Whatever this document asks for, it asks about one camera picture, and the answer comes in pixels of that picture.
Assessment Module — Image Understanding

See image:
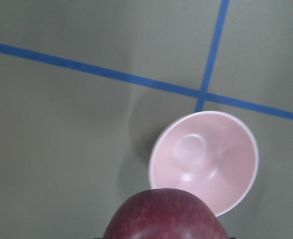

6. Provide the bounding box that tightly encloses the pink bowl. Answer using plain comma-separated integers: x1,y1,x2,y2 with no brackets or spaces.
148,111,259,216

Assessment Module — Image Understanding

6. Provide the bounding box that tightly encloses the red apple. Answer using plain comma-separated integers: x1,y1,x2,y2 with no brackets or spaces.
103,189,229,239

